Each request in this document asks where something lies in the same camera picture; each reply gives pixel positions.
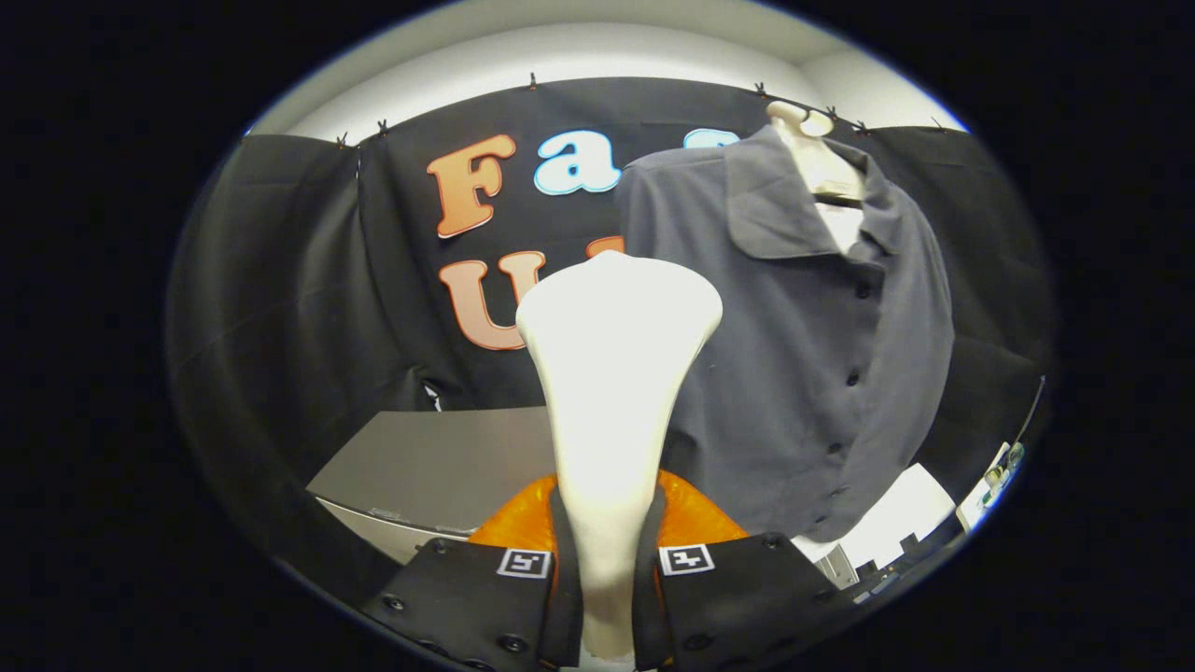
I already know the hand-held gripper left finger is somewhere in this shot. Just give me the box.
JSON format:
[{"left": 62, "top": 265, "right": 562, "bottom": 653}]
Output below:
[{"left": 362, "top": 474, "right": 584, "bottom": 671}]

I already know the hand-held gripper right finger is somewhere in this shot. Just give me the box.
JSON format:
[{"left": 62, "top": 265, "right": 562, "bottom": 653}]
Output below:
[{"left": 633, "top": 469, "right": 855, "bottom": 671}]

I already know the white garment steamer head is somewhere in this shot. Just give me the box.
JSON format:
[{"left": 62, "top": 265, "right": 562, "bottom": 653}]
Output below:
[{"left": 515, "top": 250, "right": 724, "bottom": 665}]

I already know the dark grey button shirt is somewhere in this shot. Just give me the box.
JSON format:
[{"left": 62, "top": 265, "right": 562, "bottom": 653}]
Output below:
[{"left": 614, "top": 126, "right": 955, "bottom": 544}]

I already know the cream clothes hanger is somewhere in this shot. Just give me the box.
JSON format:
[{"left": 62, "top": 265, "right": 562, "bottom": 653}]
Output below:
[{"left": 767, "top": 100, "right": 867, "bottom": 204}]

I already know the grey cabinet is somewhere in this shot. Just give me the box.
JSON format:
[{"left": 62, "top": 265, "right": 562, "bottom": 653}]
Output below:
[{"left": 306, "top": 407, "right": 561, "bottom": 566}]

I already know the white paper sheet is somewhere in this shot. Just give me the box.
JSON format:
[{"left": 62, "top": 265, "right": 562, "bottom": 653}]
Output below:
[{"left": 794, "top": 464, "right": 958, "bottom": 575}]

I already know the white side shelf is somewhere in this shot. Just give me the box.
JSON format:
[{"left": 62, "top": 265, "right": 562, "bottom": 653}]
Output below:
[{"left": 957, "top": 443, "right": 1026, "bottom": 531}]

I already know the row of black clips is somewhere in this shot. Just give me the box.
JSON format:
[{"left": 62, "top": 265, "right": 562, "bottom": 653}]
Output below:
[{"left": 336, "top": 73, "right": 946, "bottom": 148}]

